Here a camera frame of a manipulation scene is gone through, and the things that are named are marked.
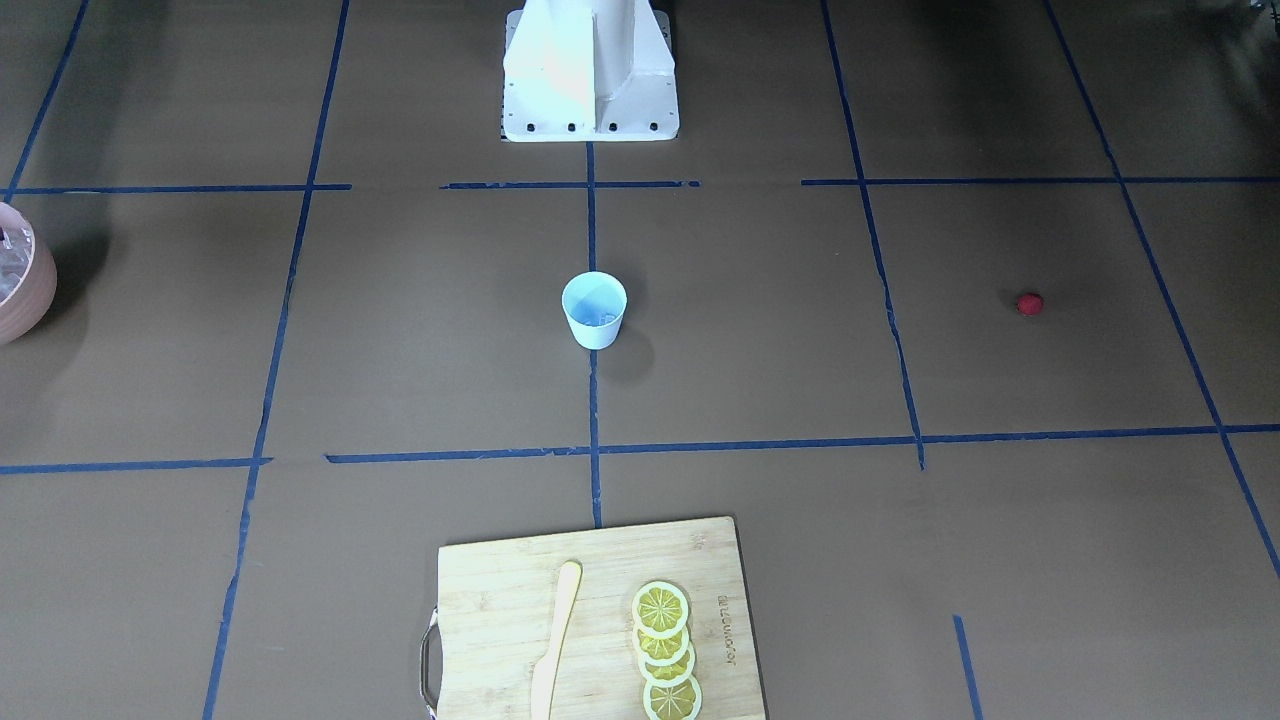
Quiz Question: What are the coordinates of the lemon slice top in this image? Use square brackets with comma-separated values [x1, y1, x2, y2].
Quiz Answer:
[631, 580, 691, 641]

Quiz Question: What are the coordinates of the pink bowl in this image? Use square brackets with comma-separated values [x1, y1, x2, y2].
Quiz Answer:
[1, 202, 58, 345]

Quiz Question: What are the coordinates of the bamboo cutting board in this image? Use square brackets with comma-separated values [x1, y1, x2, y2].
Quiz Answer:
[421, 516, 767, 719]

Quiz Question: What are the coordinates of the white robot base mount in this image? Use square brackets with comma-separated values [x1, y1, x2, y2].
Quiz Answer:
[500, 1, 680, 143]

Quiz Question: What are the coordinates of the lemon slice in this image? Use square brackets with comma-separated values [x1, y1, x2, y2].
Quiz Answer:
[634, 626, 690, 667]
[637, 647, 698, 688]
[643, 676, 703, 720]
[631, 580, 691, 641]

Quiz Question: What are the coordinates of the clear ice cubes pile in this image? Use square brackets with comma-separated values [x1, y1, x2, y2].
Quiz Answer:
[0, 227, 36, 304]

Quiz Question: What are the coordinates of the red strawberry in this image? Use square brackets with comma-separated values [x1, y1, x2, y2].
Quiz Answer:
[1015, 292, 1044, 316]

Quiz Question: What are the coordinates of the lemon slice bottom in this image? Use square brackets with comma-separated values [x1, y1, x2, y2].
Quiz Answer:
[643, 676, 703, 720]

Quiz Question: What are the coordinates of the light blue paper cup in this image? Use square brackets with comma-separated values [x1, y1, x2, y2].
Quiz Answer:
[561, 272, 628, 351]

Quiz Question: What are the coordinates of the yellow plastic knife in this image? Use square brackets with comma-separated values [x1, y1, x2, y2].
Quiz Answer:
[529, 560, 582, 719]

